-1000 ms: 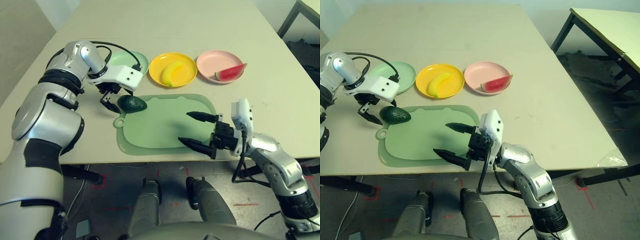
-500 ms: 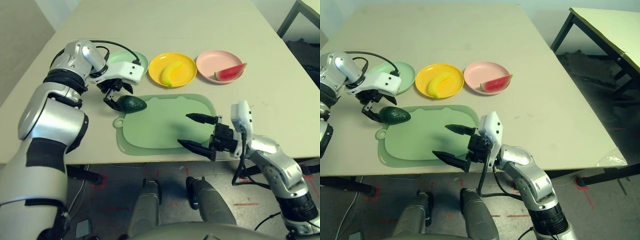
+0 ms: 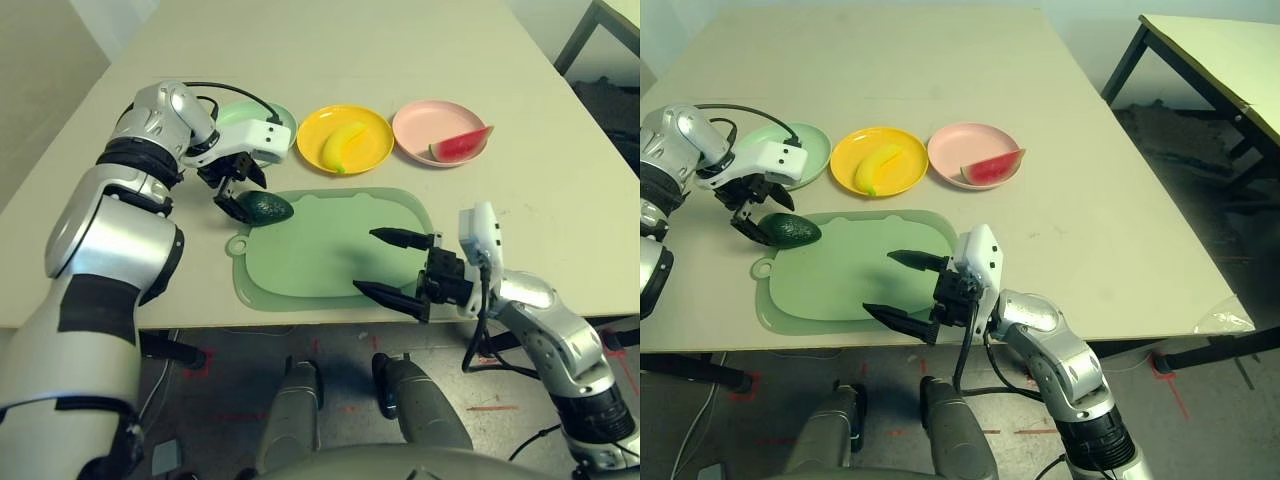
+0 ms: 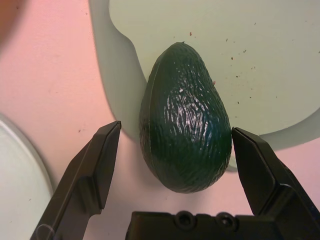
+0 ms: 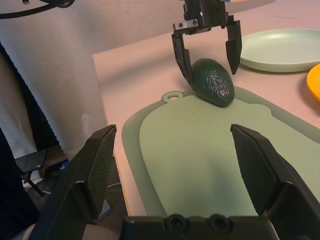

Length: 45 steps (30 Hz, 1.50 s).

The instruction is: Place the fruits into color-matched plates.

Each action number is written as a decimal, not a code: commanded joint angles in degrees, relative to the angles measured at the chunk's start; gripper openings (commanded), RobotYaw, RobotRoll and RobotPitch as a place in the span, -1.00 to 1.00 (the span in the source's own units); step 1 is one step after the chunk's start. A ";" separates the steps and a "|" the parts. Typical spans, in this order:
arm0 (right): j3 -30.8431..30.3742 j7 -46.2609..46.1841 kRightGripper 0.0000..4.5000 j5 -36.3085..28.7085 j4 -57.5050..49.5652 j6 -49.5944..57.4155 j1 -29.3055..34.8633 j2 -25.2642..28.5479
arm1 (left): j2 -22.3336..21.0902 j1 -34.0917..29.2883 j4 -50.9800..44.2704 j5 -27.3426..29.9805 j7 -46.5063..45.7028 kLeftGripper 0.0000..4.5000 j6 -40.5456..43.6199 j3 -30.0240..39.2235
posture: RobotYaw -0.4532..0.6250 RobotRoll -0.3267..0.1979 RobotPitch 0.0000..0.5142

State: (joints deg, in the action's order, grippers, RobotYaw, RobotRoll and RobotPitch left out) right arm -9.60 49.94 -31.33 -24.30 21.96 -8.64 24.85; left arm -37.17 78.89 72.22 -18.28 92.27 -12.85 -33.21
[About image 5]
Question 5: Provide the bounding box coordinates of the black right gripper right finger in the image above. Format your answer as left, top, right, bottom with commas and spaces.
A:
229, 123, 320, 240

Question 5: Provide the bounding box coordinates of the mint green plate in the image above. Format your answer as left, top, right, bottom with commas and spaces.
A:
239, 28, 320, 73

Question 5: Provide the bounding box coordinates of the dark green toy avocado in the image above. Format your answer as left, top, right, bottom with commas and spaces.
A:
191, 57, 235, 108

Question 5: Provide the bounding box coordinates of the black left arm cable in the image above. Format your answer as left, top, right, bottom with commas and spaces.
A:
0, 0, 76, 20

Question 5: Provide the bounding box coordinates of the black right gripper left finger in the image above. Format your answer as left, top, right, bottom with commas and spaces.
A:
32, 124, 118, 240

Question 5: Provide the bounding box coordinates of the yellow plate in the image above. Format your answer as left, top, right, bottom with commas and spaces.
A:
306, 63, 320, 102

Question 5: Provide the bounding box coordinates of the green cutting board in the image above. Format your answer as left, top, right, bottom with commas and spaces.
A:
121, 86, 320, 218

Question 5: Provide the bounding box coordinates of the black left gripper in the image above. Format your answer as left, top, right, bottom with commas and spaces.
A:
171, 0, 243, 86

